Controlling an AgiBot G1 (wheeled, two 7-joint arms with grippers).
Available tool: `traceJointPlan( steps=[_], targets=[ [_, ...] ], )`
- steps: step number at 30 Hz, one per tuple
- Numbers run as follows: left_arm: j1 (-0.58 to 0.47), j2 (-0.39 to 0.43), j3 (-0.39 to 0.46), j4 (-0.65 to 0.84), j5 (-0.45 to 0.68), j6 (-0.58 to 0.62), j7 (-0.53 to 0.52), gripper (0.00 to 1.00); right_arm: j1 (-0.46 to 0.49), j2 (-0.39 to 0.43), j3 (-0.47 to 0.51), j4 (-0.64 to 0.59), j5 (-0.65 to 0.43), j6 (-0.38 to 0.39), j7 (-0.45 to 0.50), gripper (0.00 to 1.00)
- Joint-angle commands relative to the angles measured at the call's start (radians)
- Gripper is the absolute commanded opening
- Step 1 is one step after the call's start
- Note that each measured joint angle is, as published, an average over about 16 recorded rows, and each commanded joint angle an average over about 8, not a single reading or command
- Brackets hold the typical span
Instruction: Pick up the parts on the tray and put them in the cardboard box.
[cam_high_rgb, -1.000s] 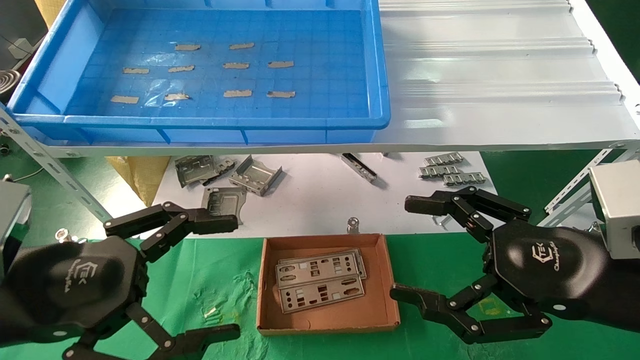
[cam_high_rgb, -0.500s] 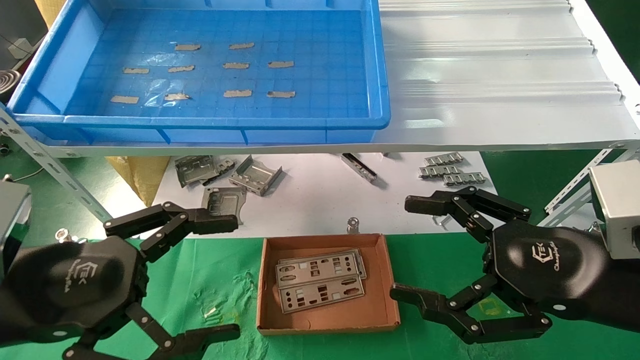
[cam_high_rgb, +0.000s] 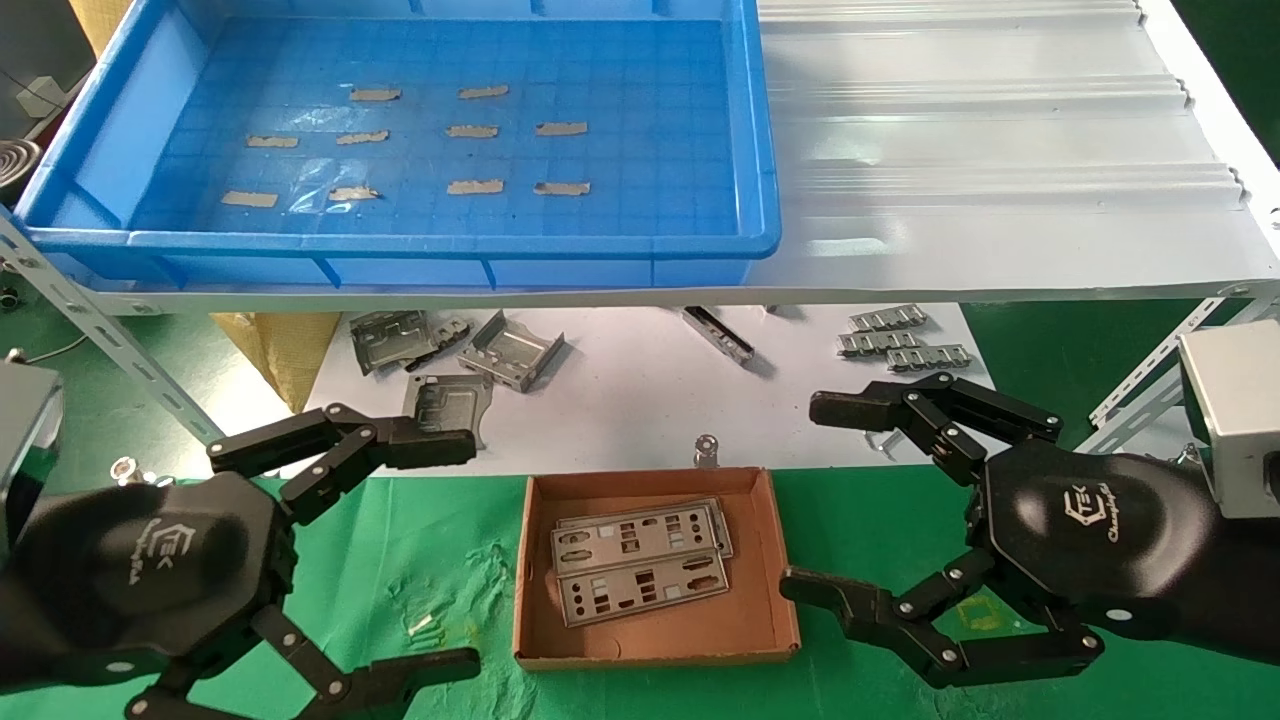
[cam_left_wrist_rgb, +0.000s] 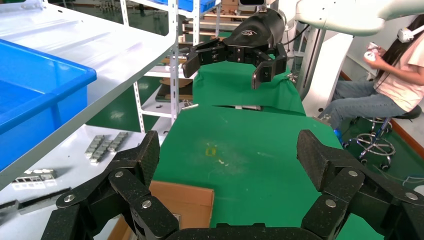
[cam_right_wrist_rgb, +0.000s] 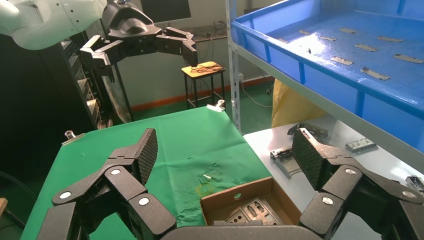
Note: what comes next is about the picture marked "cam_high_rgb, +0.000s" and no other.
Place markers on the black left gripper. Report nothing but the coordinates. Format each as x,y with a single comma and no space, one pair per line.
150,570

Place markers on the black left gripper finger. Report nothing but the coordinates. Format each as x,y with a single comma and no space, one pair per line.
420,447

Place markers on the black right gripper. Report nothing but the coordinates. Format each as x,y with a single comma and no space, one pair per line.
1100,530

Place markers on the silver metal IO shield plate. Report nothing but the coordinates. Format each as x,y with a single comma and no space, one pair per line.
719,520
650,545
729,540
700,585

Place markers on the shallow brown cardboard box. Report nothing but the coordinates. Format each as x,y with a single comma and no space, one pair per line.
660,640

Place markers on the blue plastic tray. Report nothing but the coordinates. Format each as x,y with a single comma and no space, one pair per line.
640,170

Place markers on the tiny silver metal scrap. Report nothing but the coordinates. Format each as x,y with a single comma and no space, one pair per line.
421,624

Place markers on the stamped grey metal plate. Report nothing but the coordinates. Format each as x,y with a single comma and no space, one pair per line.
450,395

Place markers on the green cloth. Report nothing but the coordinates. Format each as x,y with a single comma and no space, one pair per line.
400,540

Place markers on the small grey metal piece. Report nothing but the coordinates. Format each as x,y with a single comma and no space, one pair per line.
452,330

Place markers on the small silver binder clip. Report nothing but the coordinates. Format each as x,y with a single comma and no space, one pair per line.
1188,455
706,452

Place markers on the yellow woven bag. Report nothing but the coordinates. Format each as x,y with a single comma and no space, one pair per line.
285,350
100,20

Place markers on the white paper sheet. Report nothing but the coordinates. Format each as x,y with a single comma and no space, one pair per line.
620,400

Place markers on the torn beige tape piece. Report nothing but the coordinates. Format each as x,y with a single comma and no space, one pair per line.
272,142
561,129
375,95
483,91
249,199
475,187
472,131
562,188
353,193
362,138

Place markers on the perforated white angle steel bar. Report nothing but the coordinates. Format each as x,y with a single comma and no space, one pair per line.
1150,380

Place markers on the perforated grey angle steel bar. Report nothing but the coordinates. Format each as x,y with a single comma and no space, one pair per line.
100,325

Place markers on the white corrugated shelf panel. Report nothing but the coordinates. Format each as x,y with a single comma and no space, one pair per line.
950,150

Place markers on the flat grey metal bracket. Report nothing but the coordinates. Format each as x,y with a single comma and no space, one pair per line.
385,340

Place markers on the U-shaped grey metal bracket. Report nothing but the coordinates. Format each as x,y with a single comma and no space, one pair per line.
515,352

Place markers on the serrated metal bracket strip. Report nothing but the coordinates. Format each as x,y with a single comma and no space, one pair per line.
888,318
878,344
930,358

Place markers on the narrow grey metal bracket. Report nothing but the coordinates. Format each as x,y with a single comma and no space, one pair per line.
718,335

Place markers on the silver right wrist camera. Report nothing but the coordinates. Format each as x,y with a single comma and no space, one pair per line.
1240,410

